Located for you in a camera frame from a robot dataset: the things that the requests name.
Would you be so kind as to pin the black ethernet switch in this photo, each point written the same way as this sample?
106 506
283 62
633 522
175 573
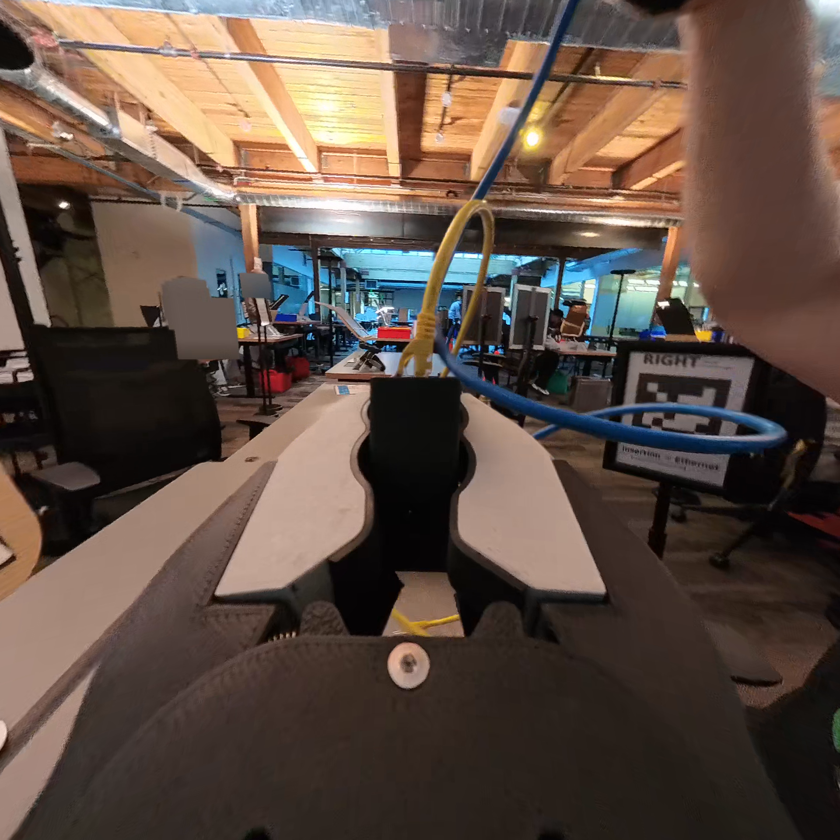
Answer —
413 472

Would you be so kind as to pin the blue desk sticker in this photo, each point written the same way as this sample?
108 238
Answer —
351 390

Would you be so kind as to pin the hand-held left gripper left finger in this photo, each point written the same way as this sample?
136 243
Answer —
308 505

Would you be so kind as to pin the red plastic bin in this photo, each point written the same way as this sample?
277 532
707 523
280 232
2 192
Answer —
275 380
394 333

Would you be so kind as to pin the person's right forearm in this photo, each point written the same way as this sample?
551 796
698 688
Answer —
754 197

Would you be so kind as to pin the black mesh office chair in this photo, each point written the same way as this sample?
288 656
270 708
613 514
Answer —
124 407

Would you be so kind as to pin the white panel on stand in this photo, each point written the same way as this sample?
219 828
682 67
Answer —
530 315
484 313

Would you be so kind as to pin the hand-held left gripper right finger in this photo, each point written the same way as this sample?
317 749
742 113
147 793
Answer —
518 512

